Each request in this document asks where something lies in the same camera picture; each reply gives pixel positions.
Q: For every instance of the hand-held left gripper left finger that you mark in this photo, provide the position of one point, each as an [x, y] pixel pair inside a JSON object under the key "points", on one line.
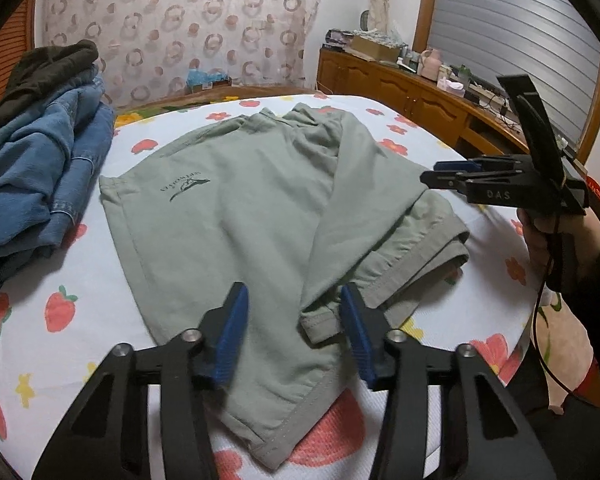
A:
{"points": [[230, 340]]}

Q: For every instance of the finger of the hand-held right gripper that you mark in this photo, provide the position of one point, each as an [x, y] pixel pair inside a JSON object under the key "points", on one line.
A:
{"points": [[445, 180], [460, 165]]}

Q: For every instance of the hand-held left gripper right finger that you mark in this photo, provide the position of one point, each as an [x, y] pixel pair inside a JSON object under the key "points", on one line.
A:
{"points": [[357, 335]]}

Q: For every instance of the person's right forearm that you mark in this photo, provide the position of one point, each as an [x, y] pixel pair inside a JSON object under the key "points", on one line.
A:
{"points": [[595, 310]]}

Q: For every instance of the person's right hand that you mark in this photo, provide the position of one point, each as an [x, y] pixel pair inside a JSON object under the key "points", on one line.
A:
{"points": [[532, 240]]}

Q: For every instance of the pink kettle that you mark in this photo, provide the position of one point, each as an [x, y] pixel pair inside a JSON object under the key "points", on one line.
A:
{"points": [[429, 65]]}

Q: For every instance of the wooden cabinet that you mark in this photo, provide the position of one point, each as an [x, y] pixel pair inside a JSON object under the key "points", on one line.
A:
{"points": [[380, 85]]}

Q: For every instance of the cardboard box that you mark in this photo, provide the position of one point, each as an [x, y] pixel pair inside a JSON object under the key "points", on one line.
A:
{"points": [[375, 47]]}

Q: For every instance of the strawberry flower printed bed sheet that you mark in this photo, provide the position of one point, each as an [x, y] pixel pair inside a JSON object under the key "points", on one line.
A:
{"points": [[90, 270]]}

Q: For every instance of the grey window blind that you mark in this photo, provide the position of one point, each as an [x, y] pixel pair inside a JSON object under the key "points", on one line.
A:
{"points": [[510, 15]]}

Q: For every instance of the yellow floral blanket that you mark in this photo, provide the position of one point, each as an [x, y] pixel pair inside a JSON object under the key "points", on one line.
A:
{"points": [[180, 102]]}

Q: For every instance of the blue denim jeans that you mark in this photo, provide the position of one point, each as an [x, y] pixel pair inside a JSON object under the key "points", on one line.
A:
{"points": [[35, 170]]}

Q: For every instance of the circle patterned curtain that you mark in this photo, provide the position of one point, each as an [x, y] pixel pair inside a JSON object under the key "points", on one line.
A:
{"points": [[180, 20]]}

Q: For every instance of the dark olive garment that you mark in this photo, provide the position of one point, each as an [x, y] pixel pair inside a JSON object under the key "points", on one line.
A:
{"points": [[45, 67]]}

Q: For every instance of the wooden louvered door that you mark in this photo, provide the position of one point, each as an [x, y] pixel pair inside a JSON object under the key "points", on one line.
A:
{"points": [[15, 45]]}

